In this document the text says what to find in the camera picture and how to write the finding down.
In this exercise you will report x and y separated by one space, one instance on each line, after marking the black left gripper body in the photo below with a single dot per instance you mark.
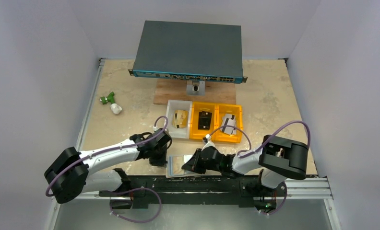
158 159

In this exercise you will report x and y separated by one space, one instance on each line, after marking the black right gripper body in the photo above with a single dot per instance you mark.
199 161

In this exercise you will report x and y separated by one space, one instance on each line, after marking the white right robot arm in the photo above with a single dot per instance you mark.
280 158

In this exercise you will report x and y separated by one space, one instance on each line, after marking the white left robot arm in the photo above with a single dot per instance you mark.
76 172

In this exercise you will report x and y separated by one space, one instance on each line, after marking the gold cards stack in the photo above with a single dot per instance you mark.
180 119

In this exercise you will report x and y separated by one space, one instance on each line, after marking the black VIP cards stack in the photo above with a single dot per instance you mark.
204 120

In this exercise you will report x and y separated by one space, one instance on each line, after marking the silver cards stack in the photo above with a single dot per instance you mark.
228 124

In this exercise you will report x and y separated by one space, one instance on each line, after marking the white plastic bin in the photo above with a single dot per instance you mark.
172 106

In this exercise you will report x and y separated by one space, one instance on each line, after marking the yellow right plastic bin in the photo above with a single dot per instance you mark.
229 109

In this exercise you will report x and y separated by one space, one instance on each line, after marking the yellow plastic bin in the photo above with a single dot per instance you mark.
196 108
229 109

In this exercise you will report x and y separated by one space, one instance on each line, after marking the yellow middle plastic bin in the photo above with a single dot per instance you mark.
196 108

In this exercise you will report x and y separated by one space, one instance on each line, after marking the green white pipe fitting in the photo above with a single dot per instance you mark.
109 99

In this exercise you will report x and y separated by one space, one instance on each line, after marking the wooden board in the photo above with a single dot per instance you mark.
177 90

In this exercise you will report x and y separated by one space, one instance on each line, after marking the black front rail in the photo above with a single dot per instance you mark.
243 192

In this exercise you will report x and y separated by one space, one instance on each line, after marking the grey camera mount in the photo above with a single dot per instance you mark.
195 87

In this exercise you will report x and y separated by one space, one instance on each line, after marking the grey network switch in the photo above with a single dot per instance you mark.
190 52

